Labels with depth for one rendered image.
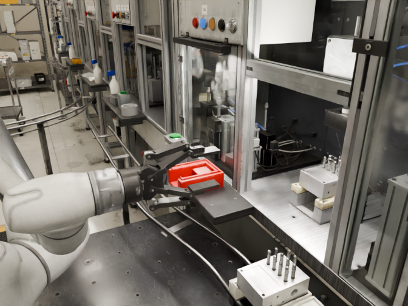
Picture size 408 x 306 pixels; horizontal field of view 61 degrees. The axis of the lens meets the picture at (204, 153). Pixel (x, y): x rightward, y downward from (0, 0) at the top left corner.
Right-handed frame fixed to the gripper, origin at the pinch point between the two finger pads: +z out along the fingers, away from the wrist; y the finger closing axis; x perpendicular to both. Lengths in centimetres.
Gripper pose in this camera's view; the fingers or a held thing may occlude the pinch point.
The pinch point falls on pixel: (207, 169)
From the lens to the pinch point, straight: 80.3
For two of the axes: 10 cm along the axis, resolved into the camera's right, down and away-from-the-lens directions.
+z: 8.9, -1.7, 4.1
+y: 0.0, -9.2, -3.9
